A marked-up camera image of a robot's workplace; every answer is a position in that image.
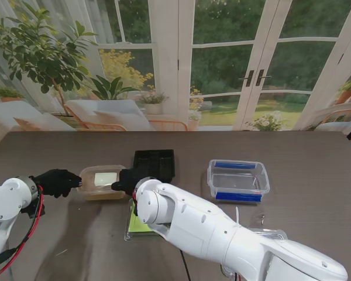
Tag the clear lid with blue mark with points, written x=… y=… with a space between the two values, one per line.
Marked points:
x=276 y=232

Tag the black plastic tray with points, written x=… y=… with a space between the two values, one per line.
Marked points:
x=161 y=164

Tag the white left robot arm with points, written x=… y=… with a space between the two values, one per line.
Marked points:
x=6 y=205

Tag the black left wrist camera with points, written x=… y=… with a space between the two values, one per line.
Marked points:
x=33 y=211

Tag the brown kraft paper container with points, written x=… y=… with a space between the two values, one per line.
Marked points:
x=102 y=196

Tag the clear container with blue clips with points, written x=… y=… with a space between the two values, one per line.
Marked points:
x=242 y=178

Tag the clear lid with white label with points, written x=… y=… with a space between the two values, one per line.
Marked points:
x=86 y=178

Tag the clear lid with green sheet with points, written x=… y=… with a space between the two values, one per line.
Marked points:
x=133 y=226

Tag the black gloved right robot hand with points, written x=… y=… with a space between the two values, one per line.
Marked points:
x=128 y=181

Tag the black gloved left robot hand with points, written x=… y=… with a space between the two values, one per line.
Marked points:
x=57 y=181

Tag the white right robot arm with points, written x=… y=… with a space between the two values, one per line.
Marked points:
x=210 y=228

